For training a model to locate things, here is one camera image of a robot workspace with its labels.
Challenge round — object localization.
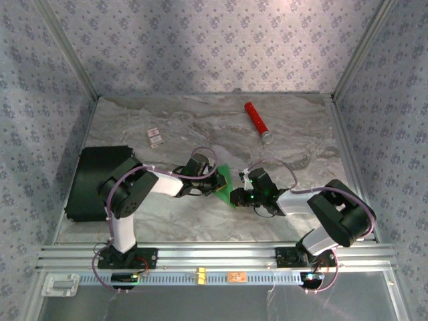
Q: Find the green cloth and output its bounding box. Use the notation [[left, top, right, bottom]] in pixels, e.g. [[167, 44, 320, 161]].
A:
[[213, 163, 237, 209]]

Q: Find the small white red card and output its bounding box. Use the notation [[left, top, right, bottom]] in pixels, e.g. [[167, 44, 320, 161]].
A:
[[146, 128, 165, 148]]

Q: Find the red tube with silver cap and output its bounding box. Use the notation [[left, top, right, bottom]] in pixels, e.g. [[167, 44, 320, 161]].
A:
[[243, 101, 274, 145]]

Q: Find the black right controller board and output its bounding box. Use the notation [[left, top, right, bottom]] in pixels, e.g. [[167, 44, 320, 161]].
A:
[[299, 271, 325, 290]]

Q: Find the black controller board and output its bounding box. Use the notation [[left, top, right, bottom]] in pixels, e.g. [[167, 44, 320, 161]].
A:
[[299, 271, 325, 290], [110, 272, 140, 290]]

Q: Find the clear acrylic panel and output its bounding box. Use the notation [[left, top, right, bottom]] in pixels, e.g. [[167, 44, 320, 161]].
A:
[[35, 284, 407, 321]]

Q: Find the black case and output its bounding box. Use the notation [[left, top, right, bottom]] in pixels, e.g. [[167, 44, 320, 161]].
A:
[[64, 146, 136, 222]]

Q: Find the black left controller board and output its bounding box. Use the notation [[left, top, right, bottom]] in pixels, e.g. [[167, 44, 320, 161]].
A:
[[110, 272, 140, 290]]

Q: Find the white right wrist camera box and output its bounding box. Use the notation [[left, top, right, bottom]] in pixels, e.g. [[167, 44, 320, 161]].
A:
[[238, 169, 254, 189]]

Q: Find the aluminium mounting rail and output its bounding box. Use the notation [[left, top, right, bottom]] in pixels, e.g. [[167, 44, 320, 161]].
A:
[[35, 243, 399, 270]]

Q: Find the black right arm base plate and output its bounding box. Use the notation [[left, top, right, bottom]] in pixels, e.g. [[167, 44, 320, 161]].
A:
[[275, 246, 337, 268]]

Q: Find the aluminium table side rail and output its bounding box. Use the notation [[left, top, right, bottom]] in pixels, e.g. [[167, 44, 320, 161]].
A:
[[51, 96, 100, 245], [329, 95, 382, 243]]

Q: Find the grey slotted cable duct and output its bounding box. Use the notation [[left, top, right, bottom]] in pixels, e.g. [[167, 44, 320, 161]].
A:
[[78, 271, 304, 286]]

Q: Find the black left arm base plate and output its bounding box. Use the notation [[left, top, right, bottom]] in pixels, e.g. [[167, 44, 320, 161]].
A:
[[97, 247, 158, 270]]

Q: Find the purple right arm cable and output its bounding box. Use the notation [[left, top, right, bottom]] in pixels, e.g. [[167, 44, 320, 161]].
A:
[[247, 157, 378, 294]]

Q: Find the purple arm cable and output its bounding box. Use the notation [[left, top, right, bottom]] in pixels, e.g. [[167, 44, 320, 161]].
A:
[[92, 145, 220, 294], [247, 157, 378, 294]]

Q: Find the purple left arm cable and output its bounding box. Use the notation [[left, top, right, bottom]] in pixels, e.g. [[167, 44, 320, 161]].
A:
[[92, 145, 220, 294]]

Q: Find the aluminium frame post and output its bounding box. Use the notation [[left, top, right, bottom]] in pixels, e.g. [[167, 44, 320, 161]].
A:
[[330, 0, 402, 101]]

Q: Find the white plastic bracket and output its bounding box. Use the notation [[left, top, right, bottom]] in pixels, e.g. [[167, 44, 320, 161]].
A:
[[41, 274, 81, 298]]

